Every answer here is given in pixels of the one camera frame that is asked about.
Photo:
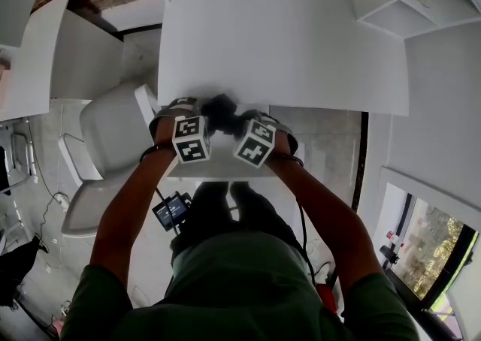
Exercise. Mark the clear storage bin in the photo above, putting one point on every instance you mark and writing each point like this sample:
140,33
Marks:
24,159

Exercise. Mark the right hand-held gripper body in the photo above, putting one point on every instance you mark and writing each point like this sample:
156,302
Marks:
255,144

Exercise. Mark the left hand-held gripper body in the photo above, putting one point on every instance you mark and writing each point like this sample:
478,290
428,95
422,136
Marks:
191,140

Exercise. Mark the white drawer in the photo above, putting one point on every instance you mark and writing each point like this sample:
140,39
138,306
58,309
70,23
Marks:
221,163

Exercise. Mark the white side desk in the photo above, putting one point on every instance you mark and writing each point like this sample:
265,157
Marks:
37,69

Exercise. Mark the red and white cup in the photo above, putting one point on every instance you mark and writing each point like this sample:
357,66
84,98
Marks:
394,240

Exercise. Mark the person's left forearm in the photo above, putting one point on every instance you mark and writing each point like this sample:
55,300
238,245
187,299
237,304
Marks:
131,189

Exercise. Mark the person's green shirt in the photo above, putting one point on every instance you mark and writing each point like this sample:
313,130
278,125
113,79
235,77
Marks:
233,287

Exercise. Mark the black monitor device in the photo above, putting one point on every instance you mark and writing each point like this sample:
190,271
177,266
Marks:
171,212

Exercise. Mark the white desk with hutch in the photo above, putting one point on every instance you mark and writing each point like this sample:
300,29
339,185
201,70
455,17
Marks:
282,39

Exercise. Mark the white power strip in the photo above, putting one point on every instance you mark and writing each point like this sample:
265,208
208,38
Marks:
62,200

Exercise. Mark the person's dark trousers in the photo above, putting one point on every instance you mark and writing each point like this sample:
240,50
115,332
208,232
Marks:
255,212

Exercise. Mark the dark cloth item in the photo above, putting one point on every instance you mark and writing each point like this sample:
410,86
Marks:
221,114

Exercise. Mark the white chair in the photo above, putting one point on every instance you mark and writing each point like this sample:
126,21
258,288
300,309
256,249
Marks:
109,125

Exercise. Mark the person's right forearm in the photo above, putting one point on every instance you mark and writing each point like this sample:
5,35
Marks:
319,200

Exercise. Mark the black flask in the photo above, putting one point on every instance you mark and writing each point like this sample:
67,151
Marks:
389,253

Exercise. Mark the black framed window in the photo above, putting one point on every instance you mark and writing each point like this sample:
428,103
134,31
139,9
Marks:
439,242

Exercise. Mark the black box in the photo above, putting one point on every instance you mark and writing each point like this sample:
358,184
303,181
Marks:
4,170

